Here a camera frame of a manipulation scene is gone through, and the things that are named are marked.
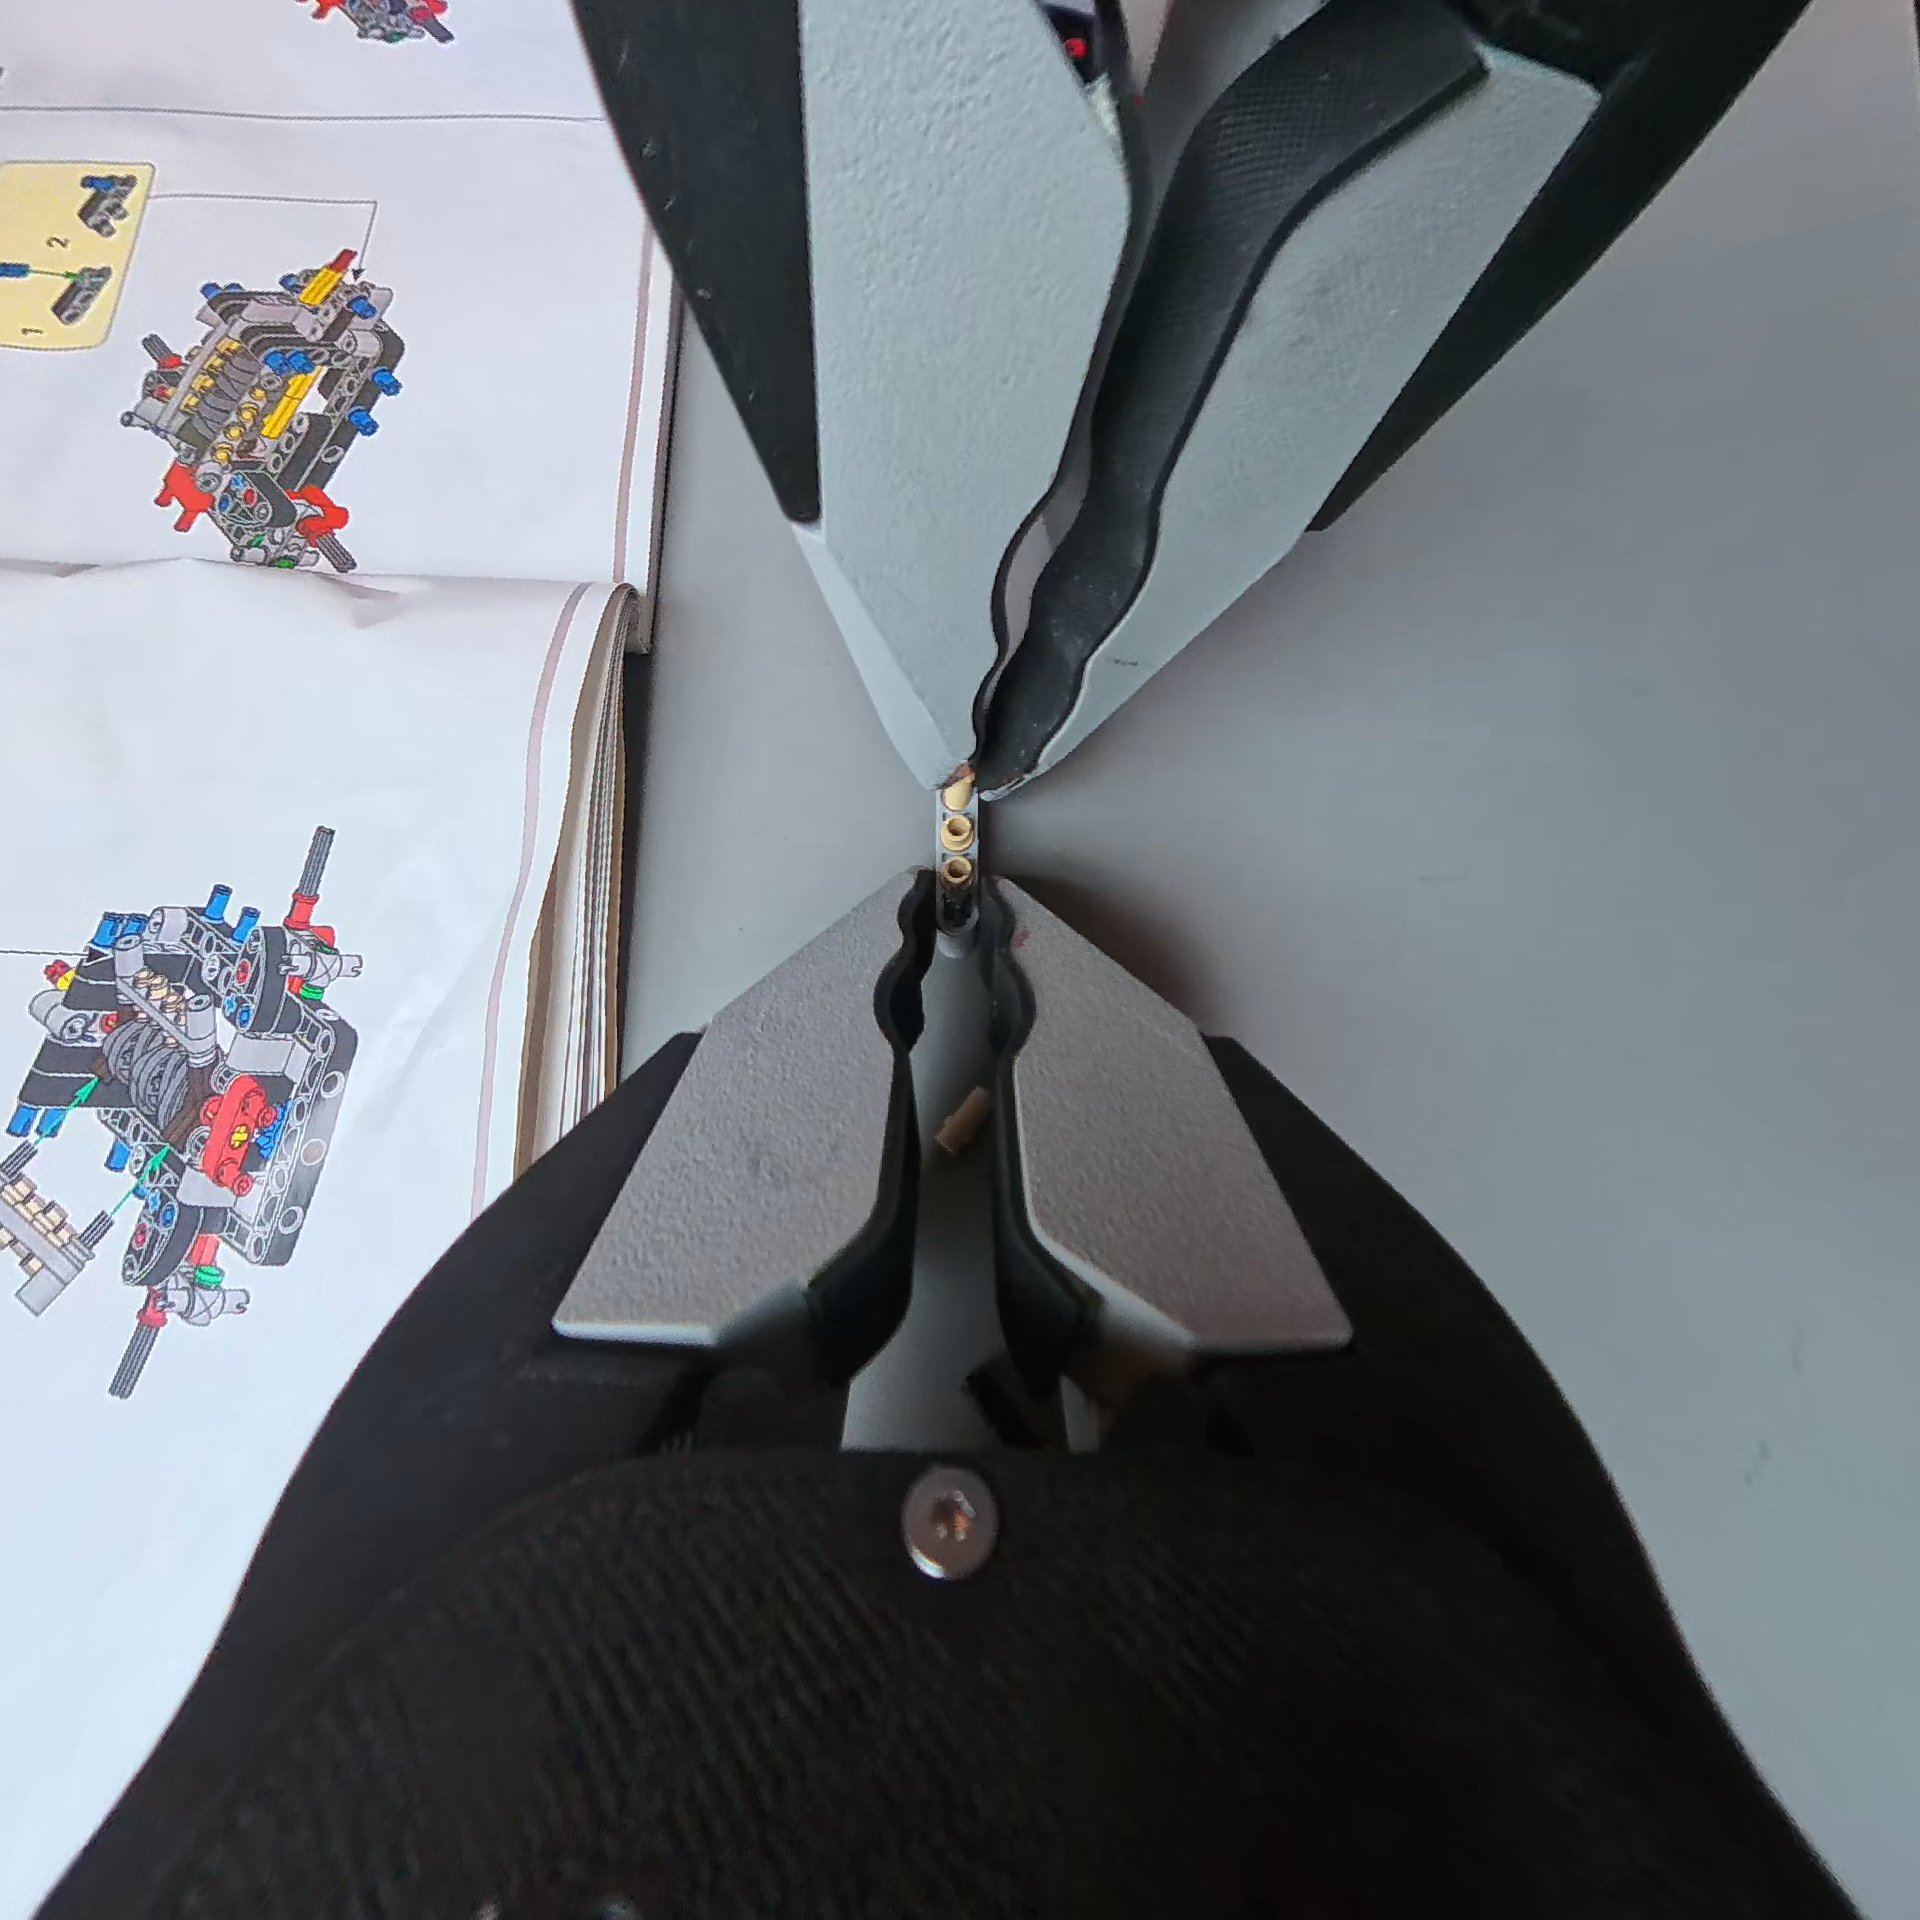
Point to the grey lego beam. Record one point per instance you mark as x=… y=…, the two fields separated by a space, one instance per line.
x=955 y=856

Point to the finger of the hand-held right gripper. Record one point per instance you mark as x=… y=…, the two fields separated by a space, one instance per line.
x=1348 y=347
x=945 y=301

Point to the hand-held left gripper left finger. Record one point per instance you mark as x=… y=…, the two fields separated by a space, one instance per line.
x=735 y=1156

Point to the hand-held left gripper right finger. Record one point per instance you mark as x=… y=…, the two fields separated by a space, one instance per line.
x=1170 y=1156

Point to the open lego instruction booklet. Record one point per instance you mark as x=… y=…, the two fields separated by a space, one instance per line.
x=299 y=750

